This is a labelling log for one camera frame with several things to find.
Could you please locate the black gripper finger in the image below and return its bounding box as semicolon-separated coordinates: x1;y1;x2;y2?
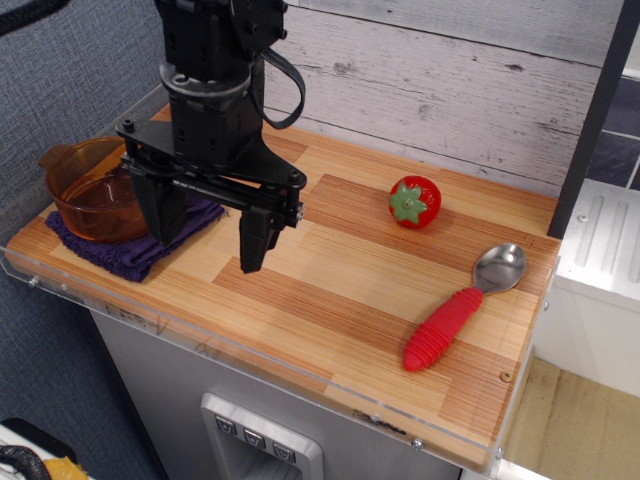
239;205;280;273
131;174;187;246

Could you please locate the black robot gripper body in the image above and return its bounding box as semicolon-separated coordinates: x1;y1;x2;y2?
115;89;308;231

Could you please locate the red handled metal spoon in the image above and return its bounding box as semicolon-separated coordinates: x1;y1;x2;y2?
402;243;526;372

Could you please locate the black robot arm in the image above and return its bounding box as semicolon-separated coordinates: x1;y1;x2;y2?
118;1;307;273

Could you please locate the brown glass bowl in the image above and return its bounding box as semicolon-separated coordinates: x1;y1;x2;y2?
38;137;147;243

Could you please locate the purple folded cloth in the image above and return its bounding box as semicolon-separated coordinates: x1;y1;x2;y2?
45;196;227;283

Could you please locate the red toy tomato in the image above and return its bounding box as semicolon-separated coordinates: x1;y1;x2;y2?
388;175;442;229

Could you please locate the grey cabinet with button panel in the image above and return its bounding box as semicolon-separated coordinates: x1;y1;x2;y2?
93;313;461;479

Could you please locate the yellow object bottom left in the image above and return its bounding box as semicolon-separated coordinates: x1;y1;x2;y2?
43;457;89;480

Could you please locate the white appliance with ridged top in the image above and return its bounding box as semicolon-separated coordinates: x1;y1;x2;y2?
532;180;639;395

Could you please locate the black looped cable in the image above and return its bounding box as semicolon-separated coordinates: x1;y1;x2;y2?
248;47;307;131

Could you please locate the black braided hose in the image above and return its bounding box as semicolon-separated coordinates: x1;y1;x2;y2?
0;0;71;37

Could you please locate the dark vertical post right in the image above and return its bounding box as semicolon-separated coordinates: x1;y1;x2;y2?
547;0;639;239

